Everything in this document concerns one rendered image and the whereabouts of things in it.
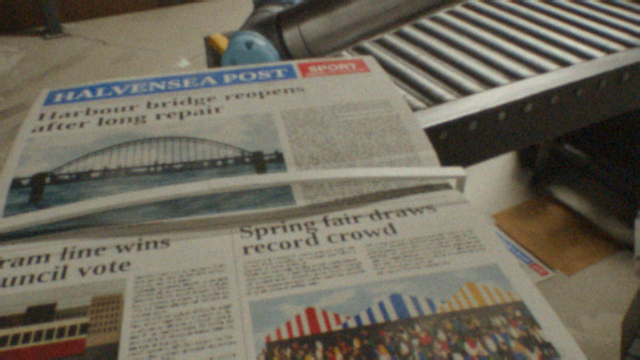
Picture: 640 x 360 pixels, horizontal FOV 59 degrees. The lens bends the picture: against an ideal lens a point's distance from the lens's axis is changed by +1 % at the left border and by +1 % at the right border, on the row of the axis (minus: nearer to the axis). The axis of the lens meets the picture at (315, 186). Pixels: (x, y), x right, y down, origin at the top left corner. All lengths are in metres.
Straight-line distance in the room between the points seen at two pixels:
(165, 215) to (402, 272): 0.14
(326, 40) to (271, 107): 0.27
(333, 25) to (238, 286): 0.44
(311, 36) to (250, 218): 0.39
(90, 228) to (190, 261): 0.07
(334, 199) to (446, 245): 0.07
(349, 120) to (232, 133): 0.08
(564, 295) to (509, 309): 1.60
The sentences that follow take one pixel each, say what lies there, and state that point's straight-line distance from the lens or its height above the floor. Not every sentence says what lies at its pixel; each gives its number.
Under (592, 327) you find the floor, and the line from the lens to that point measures 1.82.
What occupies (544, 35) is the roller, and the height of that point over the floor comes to 0.80.
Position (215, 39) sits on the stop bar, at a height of 0.82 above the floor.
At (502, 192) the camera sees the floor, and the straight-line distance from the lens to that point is 2.23.
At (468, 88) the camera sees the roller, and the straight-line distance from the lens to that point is 1.09.
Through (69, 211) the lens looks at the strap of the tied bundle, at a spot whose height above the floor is 1.07.
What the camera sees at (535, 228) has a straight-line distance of 2.09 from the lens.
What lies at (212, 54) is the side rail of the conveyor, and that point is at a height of 0.78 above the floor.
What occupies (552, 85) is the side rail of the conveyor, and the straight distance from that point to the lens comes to 1.14.
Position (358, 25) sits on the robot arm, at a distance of 0.67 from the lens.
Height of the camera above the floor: 1.27
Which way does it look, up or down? 36 degrees down
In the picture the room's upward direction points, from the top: straight up
